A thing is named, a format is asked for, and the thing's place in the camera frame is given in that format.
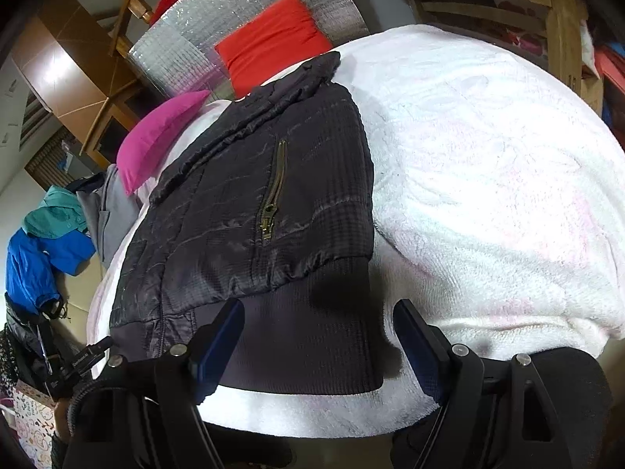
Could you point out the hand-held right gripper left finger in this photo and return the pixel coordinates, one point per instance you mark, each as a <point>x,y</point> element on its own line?
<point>219,347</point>

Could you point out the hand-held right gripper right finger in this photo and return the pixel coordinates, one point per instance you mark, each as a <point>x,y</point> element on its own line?
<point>420,347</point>

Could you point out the black quilted jacket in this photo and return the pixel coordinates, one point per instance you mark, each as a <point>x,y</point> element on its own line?
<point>234,215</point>

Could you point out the heart printed bag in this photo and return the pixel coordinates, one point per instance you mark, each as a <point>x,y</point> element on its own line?
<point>34,425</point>

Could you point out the blue garment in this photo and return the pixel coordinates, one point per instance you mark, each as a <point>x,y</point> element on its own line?
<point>34,268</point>

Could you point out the teal garment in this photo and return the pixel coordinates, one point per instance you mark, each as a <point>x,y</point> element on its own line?
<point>53,215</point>

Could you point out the grey coat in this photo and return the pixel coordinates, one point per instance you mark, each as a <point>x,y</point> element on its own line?
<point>110,215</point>

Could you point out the white fleece blanket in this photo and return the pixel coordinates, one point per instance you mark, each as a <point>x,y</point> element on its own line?
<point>488,195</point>

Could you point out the pink pillow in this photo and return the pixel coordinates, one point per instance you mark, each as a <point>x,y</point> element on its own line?
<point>156,141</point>

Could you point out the wooden cabinet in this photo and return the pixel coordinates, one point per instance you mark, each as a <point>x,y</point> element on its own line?
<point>73,68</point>

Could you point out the red pillow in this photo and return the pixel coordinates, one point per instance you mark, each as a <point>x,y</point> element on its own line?
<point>273,44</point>

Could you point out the silver foil insulation mat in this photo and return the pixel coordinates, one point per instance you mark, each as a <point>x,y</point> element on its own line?
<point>195,39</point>

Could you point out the wooden stair railing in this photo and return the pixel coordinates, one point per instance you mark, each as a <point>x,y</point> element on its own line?
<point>136,5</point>

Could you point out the wooden table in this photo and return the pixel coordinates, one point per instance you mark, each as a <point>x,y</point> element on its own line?
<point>561,24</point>

